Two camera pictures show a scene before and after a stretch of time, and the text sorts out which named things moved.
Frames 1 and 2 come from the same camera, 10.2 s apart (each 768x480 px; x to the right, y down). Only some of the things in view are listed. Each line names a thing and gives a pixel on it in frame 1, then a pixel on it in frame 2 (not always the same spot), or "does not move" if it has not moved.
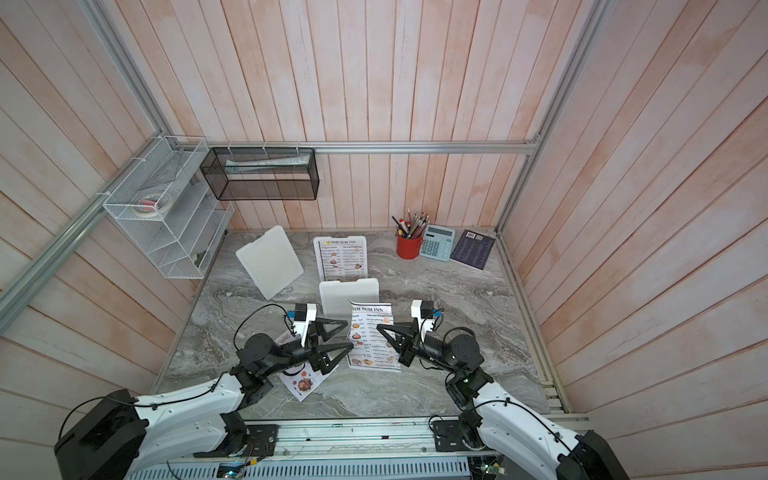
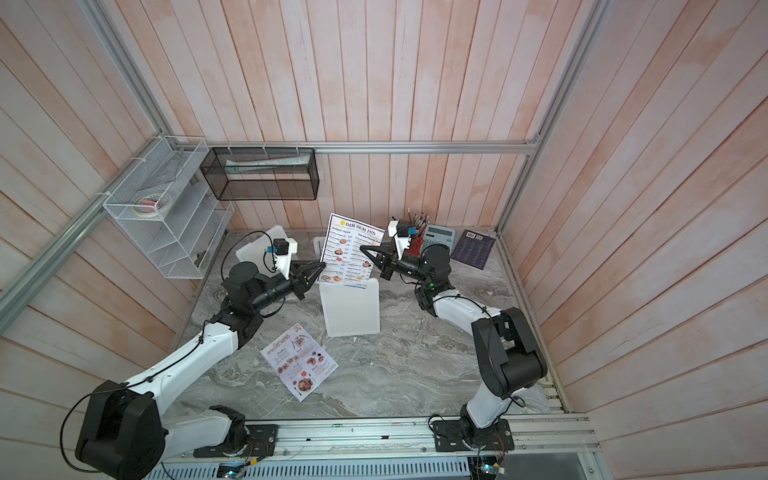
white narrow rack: [334, 296] does not move
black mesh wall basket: [262, 174] does not move
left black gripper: [326, 364] → [300, 281]
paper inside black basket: [285, 164] does not move
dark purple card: [473, 249] does not move
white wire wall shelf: [164, 200] does not move
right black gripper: [405, 340] → [384, 259]
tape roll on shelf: [152, 205] does not move
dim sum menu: [372, 348] → [346, 264]
